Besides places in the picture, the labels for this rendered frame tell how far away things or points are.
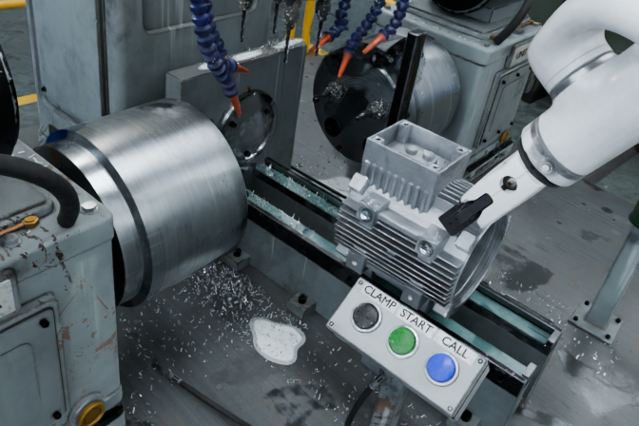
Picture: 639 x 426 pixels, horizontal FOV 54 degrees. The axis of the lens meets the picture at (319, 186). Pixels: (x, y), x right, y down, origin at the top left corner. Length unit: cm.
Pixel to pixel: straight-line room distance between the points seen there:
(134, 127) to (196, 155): 8
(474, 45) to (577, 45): 65
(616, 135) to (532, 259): 71
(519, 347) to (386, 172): 34
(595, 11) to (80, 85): 86
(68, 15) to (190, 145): 42
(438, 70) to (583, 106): 59
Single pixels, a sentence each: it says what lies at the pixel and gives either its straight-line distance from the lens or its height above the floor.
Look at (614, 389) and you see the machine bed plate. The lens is 118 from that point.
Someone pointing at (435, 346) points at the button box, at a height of 107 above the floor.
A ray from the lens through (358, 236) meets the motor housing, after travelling 92.
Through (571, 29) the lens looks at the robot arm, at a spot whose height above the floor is 140.
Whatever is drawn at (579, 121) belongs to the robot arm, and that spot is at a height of 131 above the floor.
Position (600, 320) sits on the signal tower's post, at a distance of 126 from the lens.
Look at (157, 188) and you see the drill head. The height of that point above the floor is 113.
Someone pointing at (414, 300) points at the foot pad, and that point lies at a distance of 91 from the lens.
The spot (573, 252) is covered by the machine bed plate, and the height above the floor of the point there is 80.
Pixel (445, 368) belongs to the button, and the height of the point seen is 107.
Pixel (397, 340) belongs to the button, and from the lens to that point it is 70.
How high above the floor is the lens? 156
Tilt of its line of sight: 33 degrees down
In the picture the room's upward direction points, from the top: 10 degrees clockwise
